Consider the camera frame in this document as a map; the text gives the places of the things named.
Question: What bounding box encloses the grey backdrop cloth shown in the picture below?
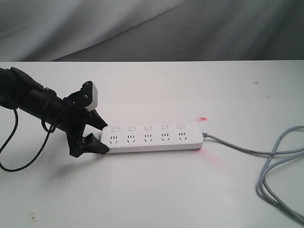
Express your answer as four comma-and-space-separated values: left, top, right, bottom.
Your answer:
0, 0, 304, 62

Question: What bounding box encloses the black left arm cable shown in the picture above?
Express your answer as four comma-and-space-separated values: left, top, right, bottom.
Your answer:
0, 99, 72, 171

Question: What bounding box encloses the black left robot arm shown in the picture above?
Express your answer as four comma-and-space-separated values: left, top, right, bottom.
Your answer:
0, 67, 109, 158

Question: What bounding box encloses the white five-socket power strip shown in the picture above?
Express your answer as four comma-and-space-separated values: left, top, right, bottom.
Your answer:
100, 123, 203, 154

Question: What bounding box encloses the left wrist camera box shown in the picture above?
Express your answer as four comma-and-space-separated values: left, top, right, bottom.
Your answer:
79, 81, 98, 112

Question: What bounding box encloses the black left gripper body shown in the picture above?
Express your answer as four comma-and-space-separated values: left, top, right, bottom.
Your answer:
55, 91, 95, 157

